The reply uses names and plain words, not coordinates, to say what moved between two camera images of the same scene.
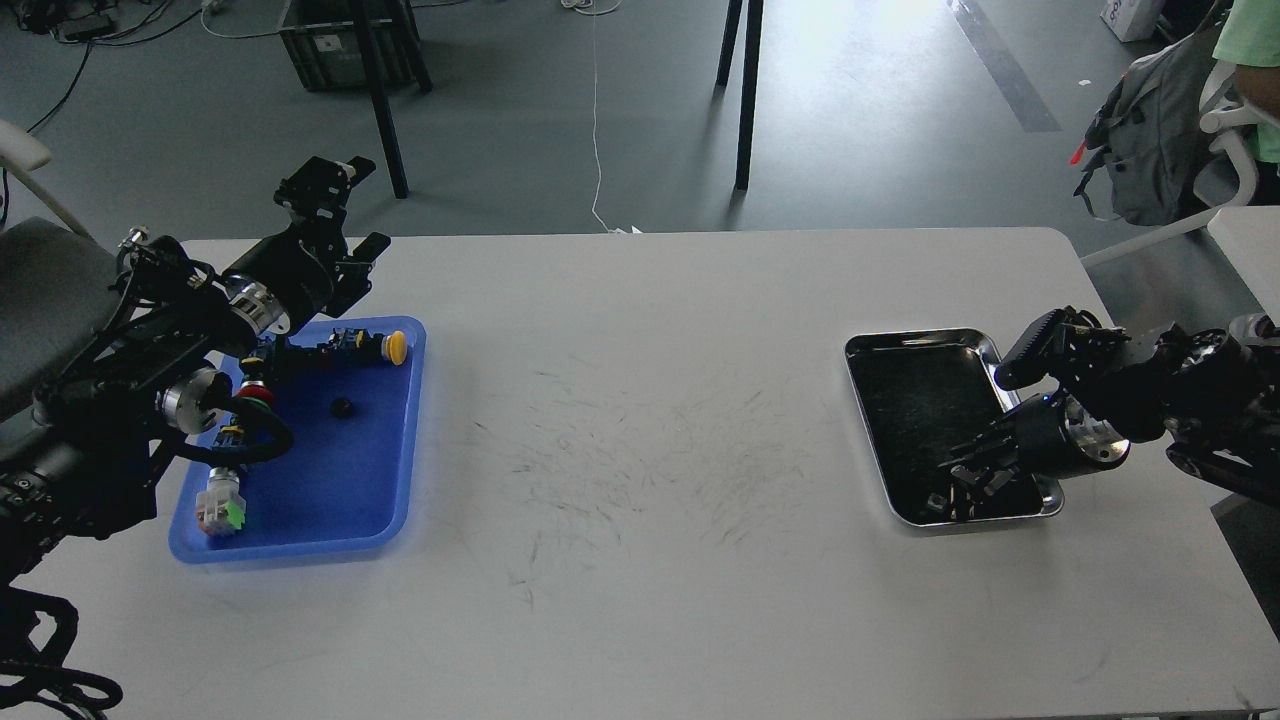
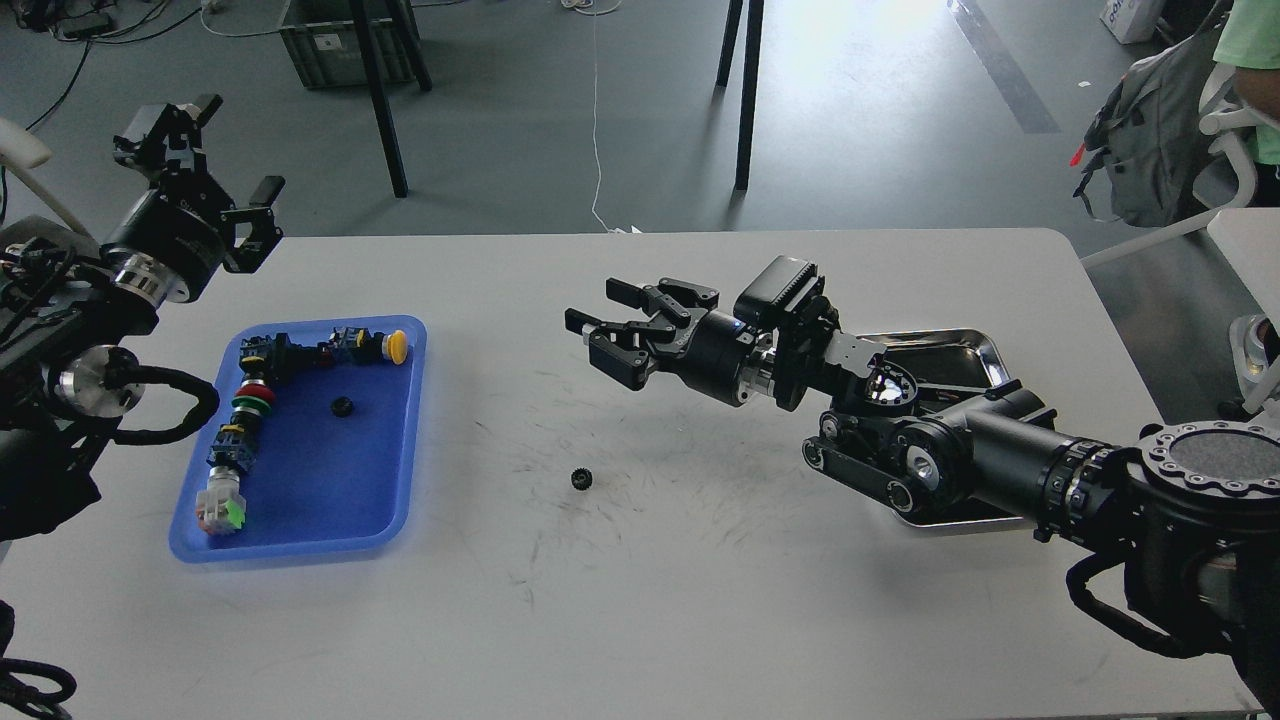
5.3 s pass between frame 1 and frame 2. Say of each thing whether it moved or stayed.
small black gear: stayed
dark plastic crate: stayed
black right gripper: moved
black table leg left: stayed
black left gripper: moved
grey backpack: stayed
